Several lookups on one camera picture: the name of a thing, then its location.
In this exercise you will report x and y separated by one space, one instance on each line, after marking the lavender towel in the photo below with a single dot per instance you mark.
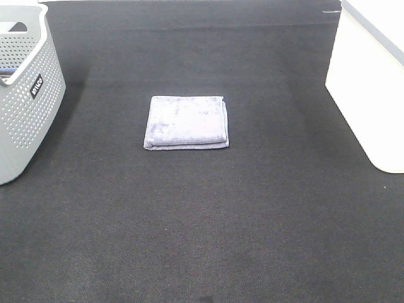
187 123

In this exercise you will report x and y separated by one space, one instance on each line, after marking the black table mat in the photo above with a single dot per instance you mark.
291 211

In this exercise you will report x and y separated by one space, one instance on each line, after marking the white plastic basket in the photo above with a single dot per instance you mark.
365 78

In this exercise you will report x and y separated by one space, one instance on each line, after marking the grey perforated laundry basket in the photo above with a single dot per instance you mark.
31 97

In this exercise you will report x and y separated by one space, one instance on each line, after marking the blue cloth inside grey basket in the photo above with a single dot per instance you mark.
7 72

